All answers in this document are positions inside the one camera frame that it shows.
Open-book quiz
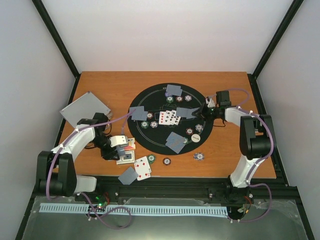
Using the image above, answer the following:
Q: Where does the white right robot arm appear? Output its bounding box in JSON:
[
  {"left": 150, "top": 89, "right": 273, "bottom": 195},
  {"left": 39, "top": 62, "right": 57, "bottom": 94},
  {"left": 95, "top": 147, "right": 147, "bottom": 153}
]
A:
[{"left": 192, "top": 104, "right": 276, "bottom": 204}]

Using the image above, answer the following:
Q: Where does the nine of diamonds card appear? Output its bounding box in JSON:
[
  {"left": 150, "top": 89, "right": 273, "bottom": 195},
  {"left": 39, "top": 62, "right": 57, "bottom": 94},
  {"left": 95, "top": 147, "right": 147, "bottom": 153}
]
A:
[{"left": 158, "top": 111, "right": 169, "bottom": 125}]

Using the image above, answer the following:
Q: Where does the light blue cable duct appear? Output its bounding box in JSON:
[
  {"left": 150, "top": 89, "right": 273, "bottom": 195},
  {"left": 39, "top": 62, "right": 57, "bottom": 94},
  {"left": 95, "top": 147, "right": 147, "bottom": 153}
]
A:
[{"left": 39, "top": 203, "right": 228, "bottom": 218}]

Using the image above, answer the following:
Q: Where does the four of diamonds card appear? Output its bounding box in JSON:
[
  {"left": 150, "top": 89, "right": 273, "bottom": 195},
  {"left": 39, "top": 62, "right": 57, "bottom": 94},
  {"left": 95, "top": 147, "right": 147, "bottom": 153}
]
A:
[{"left": 134, "top": 156, "right": 152, "bottom": 181}]

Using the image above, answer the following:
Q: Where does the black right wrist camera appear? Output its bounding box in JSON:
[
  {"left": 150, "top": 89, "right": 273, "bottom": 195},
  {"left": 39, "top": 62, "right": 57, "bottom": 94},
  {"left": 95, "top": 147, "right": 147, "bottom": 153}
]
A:
[{"left": 205, "top": 90, "right": 232, "bottom": 108}]

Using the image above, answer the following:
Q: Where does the white dealer button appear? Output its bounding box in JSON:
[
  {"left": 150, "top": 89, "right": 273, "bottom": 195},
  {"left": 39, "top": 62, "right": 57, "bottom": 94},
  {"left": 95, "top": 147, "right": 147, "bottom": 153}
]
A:
[{"left": 191, "top": 134, "right": 201, "bottom": 143}]

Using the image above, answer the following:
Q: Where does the blue poker chip stack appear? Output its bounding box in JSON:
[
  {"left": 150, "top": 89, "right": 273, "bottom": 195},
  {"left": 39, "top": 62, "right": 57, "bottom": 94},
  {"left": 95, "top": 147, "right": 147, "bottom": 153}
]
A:
[{"left": 193, "top": 152, "right": 205, "bottom": 161}]

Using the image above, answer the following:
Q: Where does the seat card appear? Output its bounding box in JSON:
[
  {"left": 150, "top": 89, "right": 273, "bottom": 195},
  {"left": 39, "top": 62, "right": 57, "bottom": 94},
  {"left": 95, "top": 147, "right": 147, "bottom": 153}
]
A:
[
  {"left": 166, "top": 88, "right": 183, "bottom": 97},
  {"left": 165, "top": 131, "right": 185, "bottom": 146},
  {"left": 165, "top": 137, "right": 185, "bottom": 154},
  {"left": 131, "top": 111, "right": 148, "bottom": 121},
  {"left": 166, "top": 84, "right": 181, "bottom": 91}
]

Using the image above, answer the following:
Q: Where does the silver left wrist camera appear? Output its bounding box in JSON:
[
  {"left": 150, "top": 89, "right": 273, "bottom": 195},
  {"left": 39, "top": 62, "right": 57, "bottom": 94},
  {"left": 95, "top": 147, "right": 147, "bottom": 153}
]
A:
[{"left": 109, "top": 135, "right": 129, "bottom": 148}]

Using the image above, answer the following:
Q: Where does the blue backed card deck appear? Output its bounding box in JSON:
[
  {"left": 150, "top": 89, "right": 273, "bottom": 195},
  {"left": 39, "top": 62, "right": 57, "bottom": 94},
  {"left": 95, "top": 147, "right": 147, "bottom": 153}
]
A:
[{"left": 116, "top": 145, "right": 126, "bottom": 158}]

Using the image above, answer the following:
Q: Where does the dealt blue backed card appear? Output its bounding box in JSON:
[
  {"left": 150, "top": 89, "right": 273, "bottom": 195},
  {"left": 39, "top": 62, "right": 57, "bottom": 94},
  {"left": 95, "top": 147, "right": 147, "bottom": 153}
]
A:
[{"left": 129, "top": 106, "right": 145, "bottom": 117}]

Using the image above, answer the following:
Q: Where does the green chip seat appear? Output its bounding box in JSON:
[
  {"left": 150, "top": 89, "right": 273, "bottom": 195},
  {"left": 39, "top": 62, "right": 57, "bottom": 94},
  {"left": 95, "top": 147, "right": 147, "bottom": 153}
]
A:
[
  {"left": 183, "top": 137, "right": 189, "bottom": 144},
  {"left": 166, "top": 96, "right": 174, "bottom": 103},
  {"left": 141, "top": 121, "right": 149, "bottom": 129}
]

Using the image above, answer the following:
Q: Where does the green chip top seat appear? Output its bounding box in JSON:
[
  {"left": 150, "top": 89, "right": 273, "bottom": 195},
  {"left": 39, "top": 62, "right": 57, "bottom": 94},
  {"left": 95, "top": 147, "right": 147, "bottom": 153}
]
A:
[{"left": 166, "top": 96, "right": 174, "bottom": 103}]

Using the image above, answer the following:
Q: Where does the orange chip top seat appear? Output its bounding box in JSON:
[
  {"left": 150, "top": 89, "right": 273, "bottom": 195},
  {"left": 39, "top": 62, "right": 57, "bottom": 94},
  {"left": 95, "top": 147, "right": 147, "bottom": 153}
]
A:
[{"left": 176, "top": 96, "right": 183, "bottom": 102}]

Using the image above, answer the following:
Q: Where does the orange poker chip stack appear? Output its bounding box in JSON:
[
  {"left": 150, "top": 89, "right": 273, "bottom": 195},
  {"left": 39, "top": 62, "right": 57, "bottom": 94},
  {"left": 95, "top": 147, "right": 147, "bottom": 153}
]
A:
[{"left": 162, "top": 157, "right": 172, "bottom": 166}]

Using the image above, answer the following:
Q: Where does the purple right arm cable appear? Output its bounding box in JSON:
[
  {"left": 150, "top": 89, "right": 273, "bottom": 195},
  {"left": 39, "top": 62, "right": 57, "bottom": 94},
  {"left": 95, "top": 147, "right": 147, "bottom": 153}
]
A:
[{"left": 208, "top": 88, "right": 275, "bottom": 224}]

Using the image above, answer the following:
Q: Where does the clubs community card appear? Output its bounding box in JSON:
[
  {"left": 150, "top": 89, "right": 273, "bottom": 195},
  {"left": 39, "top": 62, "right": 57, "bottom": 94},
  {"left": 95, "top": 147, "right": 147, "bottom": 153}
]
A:
[{"left": 164, "top": 110, "right": 176, "bottom": 125}]

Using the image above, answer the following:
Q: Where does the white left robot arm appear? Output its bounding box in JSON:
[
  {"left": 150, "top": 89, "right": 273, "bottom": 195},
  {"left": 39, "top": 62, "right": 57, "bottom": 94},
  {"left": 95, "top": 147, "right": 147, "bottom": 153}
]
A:
[{"left": 34, "top": 112, "right": 120, "bottom": 202}]

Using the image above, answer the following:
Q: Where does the orange chip seat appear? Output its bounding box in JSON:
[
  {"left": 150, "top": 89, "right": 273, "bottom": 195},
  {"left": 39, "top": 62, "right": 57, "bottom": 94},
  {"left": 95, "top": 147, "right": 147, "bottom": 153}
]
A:
[
  {"left": 176, "top": 96, "right": 183, "bottom": 102},
  {"left": 186, "top": 128, "right": 194, "bottom": 135}
]

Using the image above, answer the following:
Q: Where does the face down burn card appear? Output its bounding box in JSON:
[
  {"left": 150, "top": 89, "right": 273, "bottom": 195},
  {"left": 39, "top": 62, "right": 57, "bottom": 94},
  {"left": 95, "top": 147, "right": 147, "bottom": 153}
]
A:
[{"left": 118, "top": 166, "right": 138, "bottom": 185}]

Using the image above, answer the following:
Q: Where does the black right frame rail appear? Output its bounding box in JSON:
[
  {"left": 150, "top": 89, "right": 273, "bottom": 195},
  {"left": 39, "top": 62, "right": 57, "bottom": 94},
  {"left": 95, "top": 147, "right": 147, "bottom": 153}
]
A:
[{"left": 247, "top": 73, "right": 289, "bottom": 187}]

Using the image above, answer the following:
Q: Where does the green poker chip stack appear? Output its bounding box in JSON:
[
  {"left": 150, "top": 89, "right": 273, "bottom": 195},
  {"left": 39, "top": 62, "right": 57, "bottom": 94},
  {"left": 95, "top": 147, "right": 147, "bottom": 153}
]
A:
[{"left": 147, "top": 154, "right": 156, "bottom": 164}]

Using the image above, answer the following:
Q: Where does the black round poker mat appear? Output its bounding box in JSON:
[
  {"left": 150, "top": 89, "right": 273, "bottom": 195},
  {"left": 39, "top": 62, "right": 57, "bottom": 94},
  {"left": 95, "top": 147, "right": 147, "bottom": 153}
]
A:
[{"left": 127, "top": 83, "right": 214, "bottom": 155}]

